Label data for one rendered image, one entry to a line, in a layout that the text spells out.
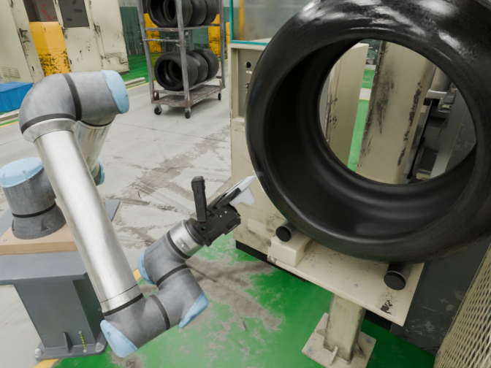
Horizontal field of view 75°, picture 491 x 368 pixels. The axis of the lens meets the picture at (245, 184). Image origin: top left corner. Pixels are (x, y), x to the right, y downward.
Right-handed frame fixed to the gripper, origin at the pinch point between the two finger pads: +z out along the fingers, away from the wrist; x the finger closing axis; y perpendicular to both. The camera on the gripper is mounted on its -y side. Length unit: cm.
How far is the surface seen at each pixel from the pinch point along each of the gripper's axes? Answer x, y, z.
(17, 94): -450, -267, -226
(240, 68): -86, -33, 26
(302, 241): -2.3, 23.3, 0.1
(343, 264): -1.4, 35.4, 4.7
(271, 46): 11.8, -20.1, 20.9
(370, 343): -55, 107, -8
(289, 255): -0.1, 23.3, -5.0
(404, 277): 17.3, 35.4, 13.3
